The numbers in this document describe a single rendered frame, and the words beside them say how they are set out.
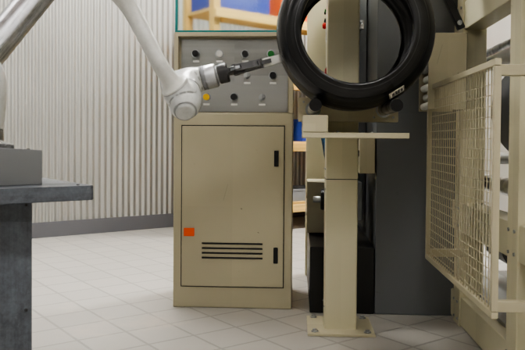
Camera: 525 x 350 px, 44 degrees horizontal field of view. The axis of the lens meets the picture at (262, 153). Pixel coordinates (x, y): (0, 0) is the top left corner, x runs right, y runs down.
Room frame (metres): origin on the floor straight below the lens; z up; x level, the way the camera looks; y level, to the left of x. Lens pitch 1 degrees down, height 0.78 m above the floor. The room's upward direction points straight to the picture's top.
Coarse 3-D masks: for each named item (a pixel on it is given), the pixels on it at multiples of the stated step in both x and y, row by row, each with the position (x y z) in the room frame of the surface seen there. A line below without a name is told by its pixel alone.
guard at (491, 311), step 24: (480, 72) 1.91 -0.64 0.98; (456, 96) 2.17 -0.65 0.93; (456, 120) 2.17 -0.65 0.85; (480, 144) 1.87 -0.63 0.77; (480, 168) 1.87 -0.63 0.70; (432, 192) 2.53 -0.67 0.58; (456, 192) 2.16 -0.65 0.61; (480, 192) 1.87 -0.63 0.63; (432, 216) 2.53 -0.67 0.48; (456, 216) 2.14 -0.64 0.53; (456, 240) 2.14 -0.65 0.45; (432, 264) 2.48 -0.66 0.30; (456, 264) 2.14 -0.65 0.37
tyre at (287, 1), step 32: (288, 0) 2.27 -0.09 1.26; (384, 0) 2.50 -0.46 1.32; (416, 0) 2.23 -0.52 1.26; (288, 32) 2.25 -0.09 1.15; (416, 32) 2.22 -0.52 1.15; (288, 64) 2.28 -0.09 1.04; (416, 64) 2.23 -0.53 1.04; (320, 96) 2.28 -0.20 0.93; (352, 96) 2.24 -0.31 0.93; (384, 96) 2.26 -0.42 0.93
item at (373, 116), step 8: (304, 104) 2.60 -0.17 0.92; (304, 112) 2.60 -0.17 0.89; (320, 112) 2.60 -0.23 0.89; (328, 112) 2.60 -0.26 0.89; (336, 112) 2.59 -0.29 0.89; (344, 112) 2.59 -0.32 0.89; (352, 112) 2.59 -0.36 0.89; (360, 112) 2.59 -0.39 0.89; (368, 112) 2.59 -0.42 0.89; (376, 112) 2.59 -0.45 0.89; (328, 120) 2.60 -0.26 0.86; (336, 120) 2.59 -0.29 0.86; (344, 120) 2.59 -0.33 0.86; (352, 120) 2.59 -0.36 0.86; (360, 120) 2.59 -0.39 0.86; (368, 120) 2.59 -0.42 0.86; (376, 120) 2.59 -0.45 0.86; (384, 120) 2.58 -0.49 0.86; (392, 120) 2.58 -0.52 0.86
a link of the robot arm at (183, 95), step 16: (112, 0) 2.18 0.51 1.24; (128, 0) 2.18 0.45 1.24; (128, 16) 2.20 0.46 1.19; (144, 16) 2.21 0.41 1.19; (144, 32) 2.18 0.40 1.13; (144, 48) 2.19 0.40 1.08; (160, 48) 2.20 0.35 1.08; (160, 64) 2.17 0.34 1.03; (160, 80) 2.20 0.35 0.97; (176, 80) 2.19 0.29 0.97; (192, 80) 2.29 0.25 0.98; (176, 96) 2.18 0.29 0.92; (192, 96) 2.18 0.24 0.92; (176, 112) 2.18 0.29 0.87; (192, 112) 2.18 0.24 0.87
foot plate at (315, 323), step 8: (312, 320) 2.74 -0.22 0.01; (320, 320) 2.74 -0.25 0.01; (360, 320) 2.74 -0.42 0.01; (368, 320) 2.75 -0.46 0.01; (312, 328) 2.62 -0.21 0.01; (320, 328) 2.63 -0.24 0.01; (360, 328) 2.63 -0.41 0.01; (368, 328) 2.63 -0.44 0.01; (328, 336) 2.55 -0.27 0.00; (336, 336) 2.55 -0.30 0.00; (344, 336) 2.55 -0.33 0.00; (352, 336) 2.55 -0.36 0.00; (360, 336) 2.54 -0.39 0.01; (368, 336) 2.54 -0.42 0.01
